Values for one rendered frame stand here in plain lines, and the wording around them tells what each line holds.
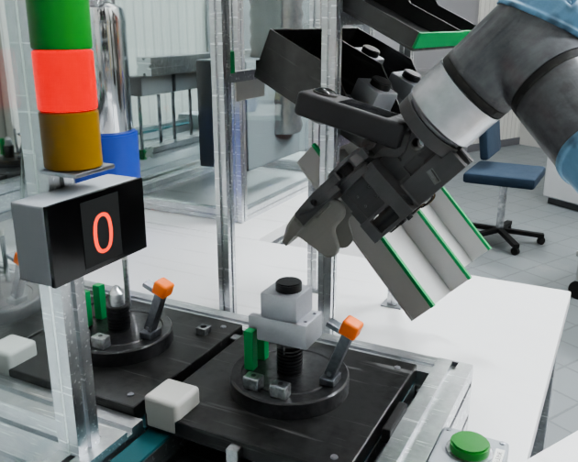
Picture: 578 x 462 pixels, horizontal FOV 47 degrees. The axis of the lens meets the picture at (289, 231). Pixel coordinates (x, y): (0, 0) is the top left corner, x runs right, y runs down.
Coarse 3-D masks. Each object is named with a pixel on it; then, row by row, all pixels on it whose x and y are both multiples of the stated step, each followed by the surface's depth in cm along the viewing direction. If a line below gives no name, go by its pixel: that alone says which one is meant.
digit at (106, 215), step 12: (84, 204) 57; (96, 204) 58; (108, 204) 60; (84, 216) 57; (96, 216) 59; (108, 216) 60; (84, 228) 58; (96, 228) 59; (108, 228) 60; (120, 228) 62; (84, 240) 58; (96, 240) 59; (108, 240) 60; (120, 240) 62; (84, 252) 58; (96, 252) 59; (108, 252) 61; (120, 252) 62; (96, 264) 59
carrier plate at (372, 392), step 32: (224, 352) 87; (352, 352) 87; (192, 384) 79; (224, 384) 79; (352, 384) 79; (384, 384) 79; (192, 416) 73; (224, 416) 73; (256, 416) 73; (320, 416) 73; (352, 416) 73; (384, 416) 73; (224, 448) 70; (256, 448) 68; (288, 448) 67; (320, 448) 67; (352, 448) 67
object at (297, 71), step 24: (264, 48) 95; (288, 48) 93; (312, 48) 104; (264, 72) 96; (288, 72) 94; (312, 72) 91; (360, 72) 101; (384, 72) 99; (288, 96) 95; (360, 144) 89
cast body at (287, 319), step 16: (272, 288) 75; (288, 288) 73; (304, 288) 75; (272, 304) 74; (288, 304) 73; (304, 304) 74; (256, 320) 76; (272, 320) 75; (288, 320) 74; (304, 320) 74; (320, 320) 76; (272, 336) 75; (288, 336) 74; (304, 336) 73
